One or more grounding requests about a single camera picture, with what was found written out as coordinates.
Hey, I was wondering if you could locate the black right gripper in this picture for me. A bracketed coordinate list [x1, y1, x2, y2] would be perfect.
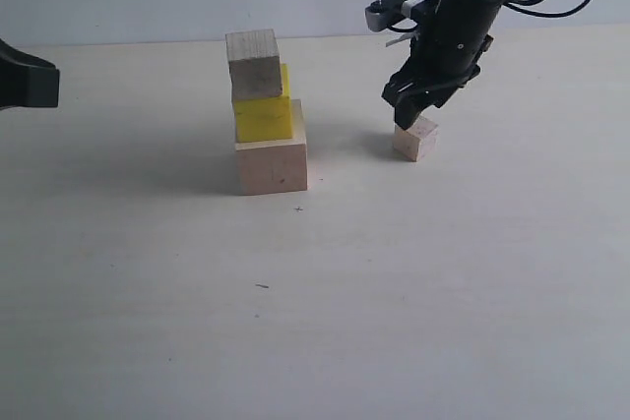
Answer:
[381, 21, 493, 130]

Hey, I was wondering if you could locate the small wooden cube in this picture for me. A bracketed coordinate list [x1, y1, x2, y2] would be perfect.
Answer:
[393, 116, 438, 162]

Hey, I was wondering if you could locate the large light wooden cube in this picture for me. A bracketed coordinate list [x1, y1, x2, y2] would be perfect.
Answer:
[234, 99, 308, 196]

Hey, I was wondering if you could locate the yellow cube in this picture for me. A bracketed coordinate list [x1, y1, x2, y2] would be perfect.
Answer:
[232, 63, 293, 143]

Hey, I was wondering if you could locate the medium wooden cube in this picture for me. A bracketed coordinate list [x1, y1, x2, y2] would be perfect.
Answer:
[225, 29, 283, 101]

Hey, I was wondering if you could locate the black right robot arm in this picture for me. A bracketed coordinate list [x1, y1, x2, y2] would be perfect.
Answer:
[365, 0, 543, 130]

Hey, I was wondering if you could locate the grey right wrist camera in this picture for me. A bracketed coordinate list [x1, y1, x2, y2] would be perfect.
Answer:
[364, 0, 439, 32]

